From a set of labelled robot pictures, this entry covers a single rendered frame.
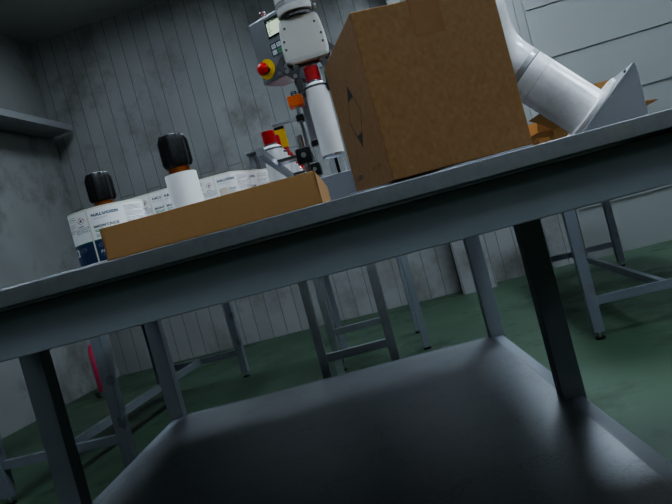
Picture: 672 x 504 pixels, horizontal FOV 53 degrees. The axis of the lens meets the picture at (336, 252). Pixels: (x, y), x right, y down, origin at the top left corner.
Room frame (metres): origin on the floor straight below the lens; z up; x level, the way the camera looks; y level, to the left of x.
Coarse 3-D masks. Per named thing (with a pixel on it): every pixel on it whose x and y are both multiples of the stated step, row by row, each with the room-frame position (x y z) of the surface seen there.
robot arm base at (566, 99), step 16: (544, 64) 1.56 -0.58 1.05; (560, 64) 1.58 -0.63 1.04; (528, 80) 1.57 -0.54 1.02; (544, 80) 1.56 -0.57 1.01; (560, 80) 1.55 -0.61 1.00; (576, 80) 1.56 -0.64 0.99; (528, 96) 1.59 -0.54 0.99; (544, 96) 1.57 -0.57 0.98; (560, 96) 1.55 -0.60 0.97; (576, 96) 1.54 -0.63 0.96; (592, 96) 1.54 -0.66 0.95; (544, 112) 1.60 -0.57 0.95; (560, 112) 1.57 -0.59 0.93; (576, 112) 1.55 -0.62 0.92; (592, 112) 1.51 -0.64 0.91; (576, 128) 1.57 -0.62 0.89
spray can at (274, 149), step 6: (264, 132) 1.65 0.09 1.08; (270, 132) 1.65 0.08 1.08; (264, 138) 1.65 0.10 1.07; (270, 138) 1.65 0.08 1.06; (264, 144) 1.66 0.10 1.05; (270, 144) 1.65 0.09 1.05; (276, 144) 1.65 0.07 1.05; (270, 150) 1.64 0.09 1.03; (276, 150) 1.64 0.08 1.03; (282, 150) 1.66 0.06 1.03; (276, 156) 1.64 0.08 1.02; (282, 156) 1.65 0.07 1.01; (270, 168) 1.65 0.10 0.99; (270, 174) 1.65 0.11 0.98; (276, 174) 1.64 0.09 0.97; (282, 174) 1.64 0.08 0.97; (270, 180) 1.66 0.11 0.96; (276, 180) 1.64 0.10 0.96
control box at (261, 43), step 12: (252, 24) 2.02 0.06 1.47; (264, 24) 1.99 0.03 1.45; (252, 36) 2.03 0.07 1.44; (264, 36) 2.00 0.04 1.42; (276, 36) 1.97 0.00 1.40; (264, 48) 2.01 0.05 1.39; (264, 60) 2.01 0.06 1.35; (276, 60) 1.99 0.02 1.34; (276, 72) 1.99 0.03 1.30; (300, 72) 1.99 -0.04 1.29; (264, 84) 2.04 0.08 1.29; (276, 84) 2.06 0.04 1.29
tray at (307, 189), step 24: (240, 192) 0.77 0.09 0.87; (264, 192) 0.77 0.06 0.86; (288, 192) 0.77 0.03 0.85; (312, 192) 0.77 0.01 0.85; (168, 216) 0.77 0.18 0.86; (192, 216) 0.77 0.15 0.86; (216, 216) 0.77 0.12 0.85; (240, 216) 0.77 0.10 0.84; (264, 216) 0.77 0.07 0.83; (120, 240) 0.78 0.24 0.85; (144, 240) 0.78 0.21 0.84; (168, 240) 0.77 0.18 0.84
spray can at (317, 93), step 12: (312, 72) 1.47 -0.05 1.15; (312, 84) 1.46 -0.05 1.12; (324, 84) 1.47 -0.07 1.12; (312, 96) 1.46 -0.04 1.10; (324, 96) 1.46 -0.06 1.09; (312, 108) 1.47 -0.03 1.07; (324, 108) 1.46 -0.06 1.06; (324, 120) 1.46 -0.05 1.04; (324, 132) 1.46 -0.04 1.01; (336, 132) 1.46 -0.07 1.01; (324, 144) 1.46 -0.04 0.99; (336, 144) 1.46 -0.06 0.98; (324, 156) 1.47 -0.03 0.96; (336, 156) 1.50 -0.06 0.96
